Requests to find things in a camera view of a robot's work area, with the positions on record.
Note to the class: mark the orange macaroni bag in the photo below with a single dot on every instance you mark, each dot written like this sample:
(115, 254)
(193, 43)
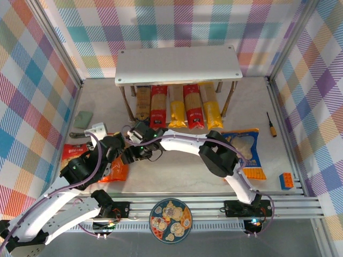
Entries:
(118, 171)

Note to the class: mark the red spaghetti bag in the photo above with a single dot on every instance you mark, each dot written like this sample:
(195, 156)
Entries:
(158, 107)
(194, 109)

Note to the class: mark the brown pasta packet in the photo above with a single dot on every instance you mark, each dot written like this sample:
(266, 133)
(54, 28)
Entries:
(143, 101)

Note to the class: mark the yellow spaghetti bag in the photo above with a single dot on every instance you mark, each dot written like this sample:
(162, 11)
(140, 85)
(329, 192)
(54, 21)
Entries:
(211, 109)
(177, 109)

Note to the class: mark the red short pasta bag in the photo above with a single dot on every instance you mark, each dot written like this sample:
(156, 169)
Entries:
(72, 150)

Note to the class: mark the blue and orange pasta bag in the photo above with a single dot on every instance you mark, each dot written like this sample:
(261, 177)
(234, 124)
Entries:
(252, 160)

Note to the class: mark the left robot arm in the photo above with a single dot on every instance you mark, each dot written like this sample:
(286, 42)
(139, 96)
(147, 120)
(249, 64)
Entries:
(32, 217)

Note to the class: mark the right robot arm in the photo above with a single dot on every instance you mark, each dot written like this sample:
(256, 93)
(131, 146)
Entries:
(182, 144)

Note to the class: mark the green sponge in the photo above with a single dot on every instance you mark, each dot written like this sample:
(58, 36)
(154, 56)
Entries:
(83, 119)

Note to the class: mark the grey utility knife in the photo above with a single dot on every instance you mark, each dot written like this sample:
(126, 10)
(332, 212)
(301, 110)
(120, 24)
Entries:
(77, 134)

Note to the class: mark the black controller board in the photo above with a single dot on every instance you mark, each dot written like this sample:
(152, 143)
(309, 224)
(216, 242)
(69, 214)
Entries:
(253, 227)
(103, 227)

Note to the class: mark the round bear print coaster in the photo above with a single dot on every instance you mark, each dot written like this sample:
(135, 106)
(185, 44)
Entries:
(170, 220)

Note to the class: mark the blue and orange toy brick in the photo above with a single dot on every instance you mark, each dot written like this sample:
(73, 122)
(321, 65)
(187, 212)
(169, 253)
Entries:
(286, 181)

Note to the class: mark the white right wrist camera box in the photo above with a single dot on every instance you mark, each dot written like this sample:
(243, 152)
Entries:
(132, 135)

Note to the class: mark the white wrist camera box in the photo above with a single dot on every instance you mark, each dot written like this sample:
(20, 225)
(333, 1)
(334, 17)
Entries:
(132, 135)
(96, 129)

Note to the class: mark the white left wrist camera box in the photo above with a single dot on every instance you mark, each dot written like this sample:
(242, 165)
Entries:
(96, 129)

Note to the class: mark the aluminium extrusion frame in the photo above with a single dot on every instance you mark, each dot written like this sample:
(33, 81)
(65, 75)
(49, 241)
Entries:
(203, 206)

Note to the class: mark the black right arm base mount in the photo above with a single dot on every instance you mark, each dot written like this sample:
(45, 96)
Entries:
(233, 208)

